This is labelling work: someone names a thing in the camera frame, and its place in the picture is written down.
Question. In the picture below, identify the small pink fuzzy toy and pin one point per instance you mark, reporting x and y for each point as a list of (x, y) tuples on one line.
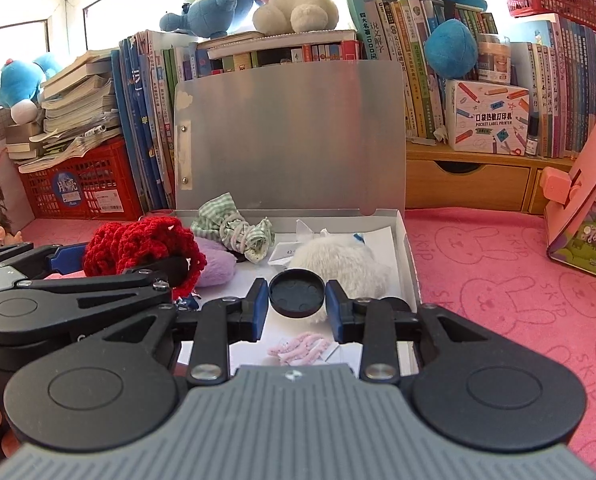
[(298, 348)]

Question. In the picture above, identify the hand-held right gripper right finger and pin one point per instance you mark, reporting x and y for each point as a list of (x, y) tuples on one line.
[(333, 306)]

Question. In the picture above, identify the row of blue workbooks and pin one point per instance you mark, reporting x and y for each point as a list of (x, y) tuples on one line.
[(143, 135)]

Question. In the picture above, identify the small paper origami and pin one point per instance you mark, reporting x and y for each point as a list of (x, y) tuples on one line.
[(309, 230)]

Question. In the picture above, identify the wooden drawer organizer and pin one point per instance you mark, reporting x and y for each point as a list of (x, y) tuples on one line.
[(467, 185)]

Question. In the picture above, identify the large paper origami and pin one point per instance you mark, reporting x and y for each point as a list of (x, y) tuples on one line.
[(285, 255)]

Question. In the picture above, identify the pink rabbit print table mat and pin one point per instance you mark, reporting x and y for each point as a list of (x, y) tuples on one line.
[(502, 285)]

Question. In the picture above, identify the black plastic cap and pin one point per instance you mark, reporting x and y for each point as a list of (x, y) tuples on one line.
[(298, 293)]

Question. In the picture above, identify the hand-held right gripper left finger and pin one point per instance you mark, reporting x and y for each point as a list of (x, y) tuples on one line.
[(260, 306)]

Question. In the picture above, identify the red plastic crate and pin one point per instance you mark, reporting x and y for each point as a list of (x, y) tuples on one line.
[(98, 177)]

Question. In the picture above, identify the row of shelf books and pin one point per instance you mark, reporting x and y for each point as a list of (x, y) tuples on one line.
[(567, 85)]

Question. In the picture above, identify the blue and white plush toy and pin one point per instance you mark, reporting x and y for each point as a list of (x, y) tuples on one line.
[(13, 90)]

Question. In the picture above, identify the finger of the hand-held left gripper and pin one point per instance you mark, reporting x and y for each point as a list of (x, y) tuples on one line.
[(128, 285), (65, 260)]

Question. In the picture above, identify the grey file box with lid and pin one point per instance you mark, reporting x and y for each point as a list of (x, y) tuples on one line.
[(303, 135)]

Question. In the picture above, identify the blue floral fabric pouch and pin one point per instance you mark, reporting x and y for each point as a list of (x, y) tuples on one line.
[(188, 303)]

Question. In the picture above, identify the small bottle with black cap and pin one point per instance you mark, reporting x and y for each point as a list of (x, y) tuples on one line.
[(532, 137)]

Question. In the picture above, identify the blue elephant plush toy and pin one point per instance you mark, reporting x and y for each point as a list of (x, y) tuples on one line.
[(213, 10)]

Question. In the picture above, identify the white label printer box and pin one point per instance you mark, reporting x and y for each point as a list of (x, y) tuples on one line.
[(487, 115)]

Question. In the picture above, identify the small white printed box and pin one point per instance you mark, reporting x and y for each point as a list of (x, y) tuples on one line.
[(495, 60)]

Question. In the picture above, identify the red knitted cloth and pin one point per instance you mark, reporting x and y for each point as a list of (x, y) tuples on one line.
[(128, 240)]

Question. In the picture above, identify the green checked fabric scrunchie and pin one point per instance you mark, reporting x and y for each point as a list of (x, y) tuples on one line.
[(228, 225)]

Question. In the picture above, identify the pink triangular toy house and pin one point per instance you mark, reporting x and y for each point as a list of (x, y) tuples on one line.
[(587, 210)]

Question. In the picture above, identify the purple plush toy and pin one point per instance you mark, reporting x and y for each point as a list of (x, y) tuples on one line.
[(218, 266)]

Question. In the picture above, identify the stack of worn books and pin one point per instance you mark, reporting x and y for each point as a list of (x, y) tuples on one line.
[(78, 110)]

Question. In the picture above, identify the row of small colourful books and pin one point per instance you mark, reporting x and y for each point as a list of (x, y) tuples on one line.
[(278, 52)]

